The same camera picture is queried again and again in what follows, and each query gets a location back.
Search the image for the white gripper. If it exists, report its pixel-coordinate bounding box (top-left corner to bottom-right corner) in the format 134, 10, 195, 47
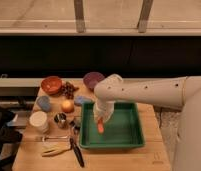
93, 99, 115, 124

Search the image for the orange red pepper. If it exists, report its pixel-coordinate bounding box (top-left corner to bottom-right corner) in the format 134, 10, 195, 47
97, 118, 104, 134

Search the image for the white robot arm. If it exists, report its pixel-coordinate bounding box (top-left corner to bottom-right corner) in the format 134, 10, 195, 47
93, 74, 201, 171

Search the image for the small metal cup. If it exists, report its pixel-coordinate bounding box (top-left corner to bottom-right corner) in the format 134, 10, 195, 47
54, 113, 67, 128

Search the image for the blue plastic cup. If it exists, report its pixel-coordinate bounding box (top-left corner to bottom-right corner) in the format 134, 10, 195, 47
36, 96, 51, 112

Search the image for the white cup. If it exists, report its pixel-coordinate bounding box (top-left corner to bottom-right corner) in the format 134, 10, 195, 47
29, 111, 49, 133

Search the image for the green plastic tray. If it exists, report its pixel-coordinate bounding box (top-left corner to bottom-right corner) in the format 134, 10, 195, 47
79, 102, 145, 149

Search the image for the blue sponge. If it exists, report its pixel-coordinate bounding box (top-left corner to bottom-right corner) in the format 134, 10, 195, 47
74, 96, 92, 106

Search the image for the black metal clip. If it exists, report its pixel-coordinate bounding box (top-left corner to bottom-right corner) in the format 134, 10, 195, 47
69, 118, 81, 134

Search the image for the yellow orange fruit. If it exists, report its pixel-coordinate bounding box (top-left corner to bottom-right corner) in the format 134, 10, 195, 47
61, 100, 74, 113

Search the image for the purple bowl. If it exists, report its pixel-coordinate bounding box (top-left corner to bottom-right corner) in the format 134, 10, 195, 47
83, 72, 105, 91

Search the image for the dark red grapes bunch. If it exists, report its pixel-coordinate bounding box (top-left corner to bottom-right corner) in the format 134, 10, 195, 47
61, 82, 78, 99

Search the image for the orange bowl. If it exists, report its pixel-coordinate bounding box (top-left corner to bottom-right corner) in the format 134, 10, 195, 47
41, 76, 62, 95

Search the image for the black chair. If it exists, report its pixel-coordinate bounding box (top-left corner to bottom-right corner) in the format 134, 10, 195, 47
0, 106, 23, 171

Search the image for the black handled knife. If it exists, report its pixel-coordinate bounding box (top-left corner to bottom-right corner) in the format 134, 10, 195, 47
69, 138, 85, 167

